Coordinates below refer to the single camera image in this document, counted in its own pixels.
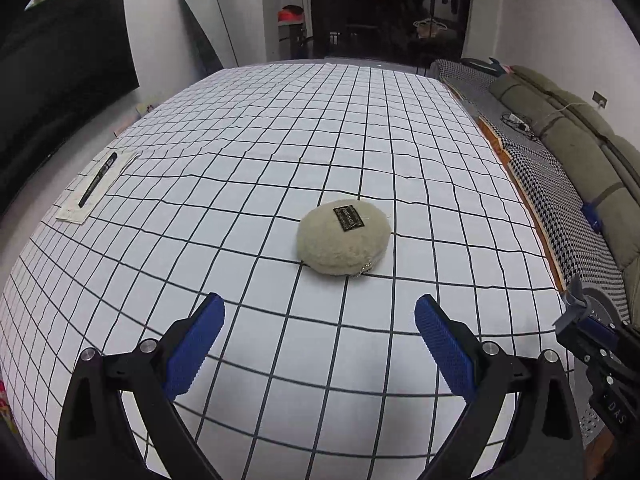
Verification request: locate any blue item on sofa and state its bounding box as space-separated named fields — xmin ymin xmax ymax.
xmin=580 ymin=200 xmax=603 ymax=234

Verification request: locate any wall socket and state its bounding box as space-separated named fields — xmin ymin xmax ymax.
xmin=592 ymin=91 xmax=608 ymax=110

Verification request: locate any black television screen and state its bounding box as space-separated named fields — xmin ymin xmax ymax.
xmin=1 ymin=0 xmax=139 ymax=207

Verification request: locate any red item on shelf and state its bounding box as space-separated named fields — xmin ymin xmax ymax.
xmin=278 ymin=4 xmax=305 ymax=25

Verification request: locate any houndstooth sofa cover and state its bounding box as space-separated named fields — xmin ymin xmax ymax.
xmin=428 ymin=60 xmax=630 ymax=321

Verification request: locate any dark grey ribbon bow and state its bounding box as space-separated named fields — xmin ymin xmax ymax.
xmin=561 ymin=274 xmax=592 ymax=327

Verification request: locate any clothes hanger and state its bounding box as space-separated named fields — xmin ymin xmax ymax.
xmin=413 ymin=18 xmax=449 ymax=39

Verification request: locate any olive green sofa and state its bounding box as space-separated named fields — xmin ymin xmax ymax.
xmin=488 ymin=64 xmax=640 ymax=286

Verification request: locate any leaning mirror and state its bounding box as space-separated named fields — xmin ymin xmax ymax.
xmin=180 ymin=0 xmax=239 ymax=76

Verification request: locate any grey perforated trash basket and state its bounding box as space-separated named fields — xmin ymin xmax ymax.
xmin=569 ymin=284 xmax=632 ymax=449

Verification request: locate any beige fluffy round pouch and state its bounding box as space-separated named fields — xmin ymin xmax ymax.
xmin=296 ymin=200 xmax=392 ymax=276

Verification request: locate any white grid tablecloth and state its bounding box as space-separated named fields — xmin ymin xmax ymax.
xmin=1 ymin=64 xmax=561 ymax=479

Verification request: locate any black marker pen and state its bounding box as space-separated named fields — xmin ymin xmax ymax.
xmin=78 ymin=152 xmax=118 ymax=208

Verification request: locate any teal item on sofa end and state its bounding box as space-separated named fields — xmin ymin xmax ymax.
xmin=460 ymin=58 xmax=509 ymax=77

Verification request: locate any power strip with cables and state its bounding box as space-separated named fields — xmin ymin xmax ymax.
xmin=501 ymin=113 xmax=538 ymax=141

